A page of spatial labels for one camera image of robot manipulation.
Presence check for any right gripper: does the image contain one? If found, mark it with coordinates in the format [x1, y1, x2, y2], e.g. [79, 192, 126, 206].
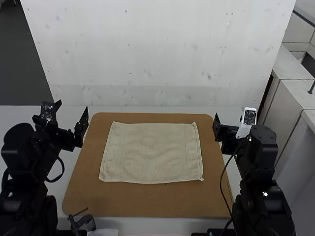
[213, 112, 241, 155]

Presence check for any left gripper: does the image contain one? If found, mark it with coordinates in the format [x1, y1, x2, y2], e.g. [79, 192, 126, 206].
[31, 99, 90, 152]

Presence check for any pale towel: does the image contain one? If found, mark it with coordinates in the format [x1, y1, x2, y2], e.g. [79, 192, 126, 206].
[98, 120, 205, 184]

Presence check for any cork mat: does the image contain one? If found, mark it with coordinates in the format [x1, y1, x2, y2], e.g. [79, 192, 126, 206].
[62, 112, 234, 219]

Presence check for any grey cabinet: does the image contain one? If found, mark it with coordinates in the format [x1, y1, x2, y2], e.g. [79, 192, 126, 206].
[257, 44, 315, 212]

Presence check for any black clamp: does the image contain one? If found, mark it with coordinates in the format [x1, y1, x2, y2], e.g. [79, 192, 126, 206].
[67, 207, 96, 233]

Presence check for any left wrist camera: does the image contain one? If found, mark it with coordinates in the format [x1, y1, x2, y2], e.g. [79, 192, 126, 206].
[40, 100, 54, 121]

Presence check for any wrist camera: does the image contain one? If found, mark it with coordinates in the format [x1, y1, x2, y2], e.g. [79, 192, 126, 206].
[40, 100, 54, 121]
[235, 107, 258, 139]

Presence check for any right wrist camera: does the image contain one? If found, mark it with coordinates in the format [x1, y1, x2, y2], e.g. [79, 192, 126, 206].
[235, 107, 258, 139]

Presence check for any black cable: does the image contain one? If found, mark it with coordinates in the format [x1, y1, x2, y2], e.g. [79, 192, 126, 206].
[220, 139, 249, 223]
[45, 157, 66, 183]

